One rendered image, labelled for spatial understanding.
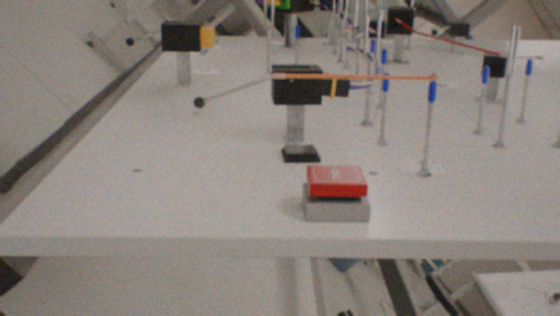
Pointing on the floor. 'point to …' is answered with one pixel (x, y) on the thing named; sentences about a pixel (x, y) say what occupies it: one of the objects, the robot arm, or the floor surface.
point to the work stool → (439, 296)
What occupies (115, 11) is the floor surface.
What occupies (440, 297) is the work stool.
